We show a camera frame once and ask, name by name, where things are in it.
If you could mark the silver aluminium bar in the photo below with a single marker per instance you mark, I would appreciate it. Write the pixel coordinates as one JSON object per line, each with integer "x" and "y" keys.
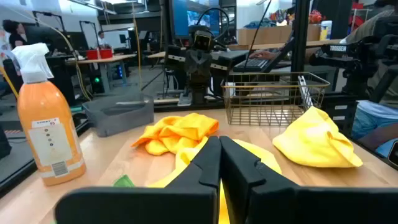
{"x": 306, "y": 91}

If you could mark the person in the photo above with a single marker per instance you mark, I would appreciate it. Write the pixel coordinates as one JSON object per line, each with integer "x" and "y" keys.
{"x": 15, "y": 37}
{"x": 101, "y": 39}
{"x": 373, "y": 118}

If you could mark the person's hand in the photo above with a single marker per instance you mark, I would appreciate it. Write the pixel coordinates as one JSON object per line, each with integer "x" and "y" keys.
{"x": 262, "y": 54}

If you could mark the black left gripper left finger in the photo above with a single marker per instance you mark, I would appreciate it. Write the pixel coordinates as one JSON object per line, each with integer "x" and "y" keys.
{"x": 174, "y": 205}

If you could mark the yellow microfiber towel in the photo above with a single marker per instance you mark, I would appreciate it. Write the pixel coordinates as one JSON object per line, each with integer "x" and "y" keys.
{"x": 183, "y": 158}
{"x": 314, "y": 140}

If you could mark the orange microfiber towel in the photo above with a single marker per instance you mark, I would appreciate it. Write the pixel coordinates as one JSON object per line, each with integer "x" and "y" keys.
{"x": 180, "y": 130}

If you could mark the cardboard box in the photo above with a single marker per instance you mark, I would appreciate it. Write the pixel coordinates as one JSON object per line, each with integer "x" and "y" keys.
{"x": 270, "y": 35}

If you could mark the wooden table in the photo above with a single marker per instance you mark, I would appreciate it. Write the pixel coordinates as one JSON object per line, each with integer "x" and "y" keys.
{"x": 105, "y": 59}

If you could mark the grey translucent bin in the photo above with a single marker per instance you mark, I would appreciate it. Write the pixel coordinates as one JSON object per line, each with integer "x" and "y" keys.
{"x": 118, "y": 118}

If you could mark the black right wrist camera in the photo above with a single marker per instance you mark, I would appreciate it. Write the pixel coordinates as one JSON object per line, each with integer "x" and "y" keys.
{"x": 203, "y": 40}

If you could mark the black computer case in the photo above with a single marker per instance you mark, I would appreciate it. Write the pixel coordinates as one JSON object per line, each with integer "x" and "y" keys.
{"x": 96, "y": 87}

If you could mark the white plastic container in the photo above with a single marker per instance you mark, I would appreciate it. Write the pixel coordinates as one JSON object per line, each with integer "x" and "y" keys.
{"x": 326, "y": 30}

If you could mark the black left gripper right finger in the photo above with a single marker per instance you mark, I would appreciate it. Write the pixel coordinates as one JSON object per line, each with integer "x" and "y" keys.
{"x": 280, "y": 205}

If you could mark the black laptop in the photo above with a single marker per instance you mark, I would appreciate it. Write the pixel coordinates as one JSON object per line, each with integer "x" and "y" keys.
{"x": 252, "y": 63}

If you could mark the red plastic bin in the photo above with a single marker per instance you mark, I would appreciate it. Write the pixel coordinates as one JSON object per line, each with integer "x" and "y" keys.
{"x": 105, "y": 53}
{"x": 92, "y": 54}

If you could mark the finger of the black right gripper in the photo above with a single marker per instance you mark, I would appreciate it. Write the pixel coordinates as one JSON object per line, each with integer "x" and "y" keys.
{"x": 192, "y": 63}
{"x": 206, "y": 63}

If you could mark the green microfiber towel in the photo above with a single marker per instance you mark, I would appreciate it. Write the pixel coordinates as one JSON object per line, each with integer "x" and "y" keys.
{"x": 124, "y": 182}

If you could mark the orange spray bottle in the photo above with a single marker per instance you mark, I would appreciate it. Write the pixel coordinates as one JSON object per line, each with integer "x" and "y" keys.
{"x": 46, "y": 124}

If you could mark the computer monitor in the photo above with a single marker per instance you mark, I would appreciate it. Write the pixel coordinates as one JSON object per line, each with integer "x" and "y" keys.
{"x": 180, "y": 18}

